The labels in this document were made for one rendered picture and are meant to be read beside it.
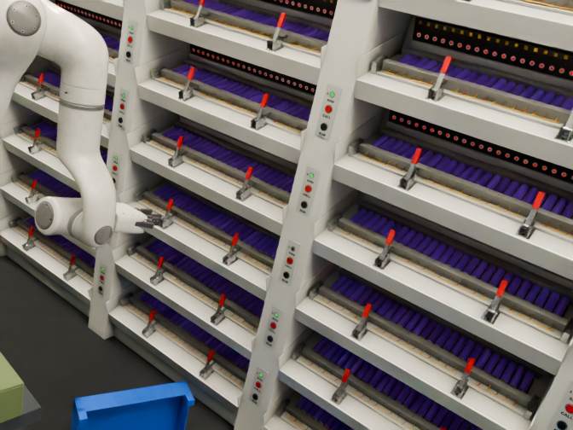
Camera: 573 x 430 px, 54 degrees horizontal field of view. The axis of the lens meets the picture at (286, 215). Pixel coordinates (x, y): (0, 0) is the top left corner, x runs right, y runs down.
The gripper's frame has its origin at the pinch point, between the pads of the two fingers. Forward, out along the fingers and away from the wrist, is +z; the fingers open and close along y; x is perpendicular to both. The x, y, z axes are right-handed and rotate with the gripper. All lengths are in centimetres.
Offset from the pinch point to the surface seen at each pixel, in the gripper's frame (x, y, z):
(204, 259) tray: -10.5, 6.9, 19.9
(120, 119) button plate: 18.4, -34.4, 12.7
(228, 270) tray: -9.5, 16.4, 19.2
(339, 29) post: 59, 33, 5
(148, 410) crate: -52, 15, 6
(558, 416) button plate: 0, 104, 16
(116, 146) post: 9.5, -35.6, 15.2
